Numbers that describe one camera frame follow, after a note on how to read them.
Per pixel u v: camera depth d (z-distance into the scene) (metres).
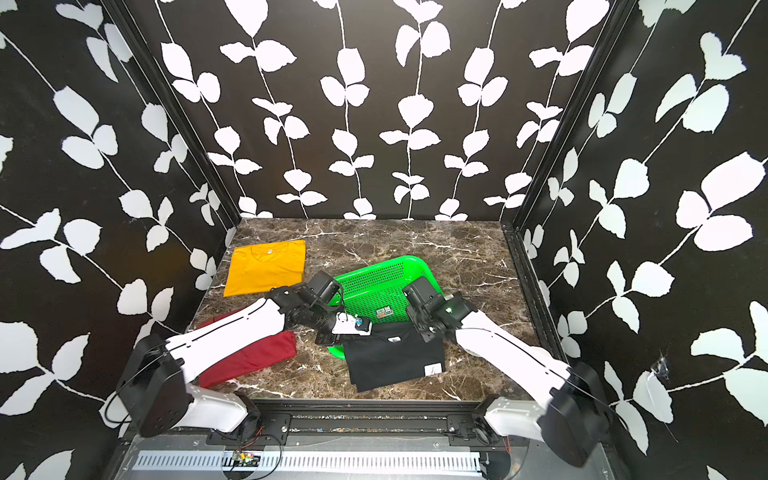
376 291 0.99
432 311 0.60
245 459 0.71
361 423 0.76
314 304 0.63
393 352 0.80
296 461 0.70
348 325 0.69
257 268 1.07
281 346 0.85
